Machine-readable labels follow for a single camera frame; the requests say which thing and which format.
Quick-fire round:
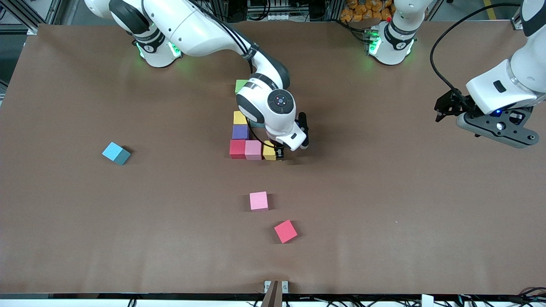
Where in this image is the pink foam block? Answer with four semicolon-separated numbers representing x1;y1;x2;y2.
249;191;269;212
244;140;262;161

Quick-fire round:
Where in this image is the red foam block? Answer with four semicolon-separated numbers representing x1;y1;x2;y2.
229;139;247;159
273;220;298;244

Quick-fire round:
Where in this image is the white power strip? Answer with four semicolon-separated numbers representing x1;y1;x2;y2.
247;0;296;22

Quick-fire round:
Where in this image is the pile of orange snack bags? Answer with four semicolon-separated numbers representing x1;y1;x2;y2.
340;0;393;23

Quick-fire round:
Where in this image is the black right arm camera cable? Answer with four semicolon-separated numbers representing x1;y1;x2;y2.
245;126;278;150

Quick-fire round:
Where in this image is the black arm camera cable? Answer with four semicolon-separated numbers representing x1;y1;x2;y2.
245;126;278;150
430;2;523;96

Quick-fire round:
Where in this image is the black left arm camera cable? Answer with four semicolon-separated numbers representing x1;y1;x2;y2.
430;2;523;96

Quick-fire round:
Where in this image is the aluminium frame post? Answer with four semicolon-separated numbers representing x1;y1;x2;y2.
511;6;526;30
0;0;64;35

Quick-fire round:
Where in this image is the black base cable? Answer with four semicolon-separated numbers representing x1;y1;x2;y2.
339;19;372;43

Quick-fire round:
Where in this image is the grey metal mount bracket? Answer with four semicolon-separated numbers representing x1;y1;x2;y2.
264;280;289;294

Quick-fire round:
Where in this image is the brown camera mast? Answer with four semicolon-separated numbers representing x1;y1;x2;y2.
260;280;283;307

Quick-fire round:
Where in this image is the bundle of thin cables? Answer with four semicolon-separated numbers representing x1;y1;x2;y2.
505;287;546;306

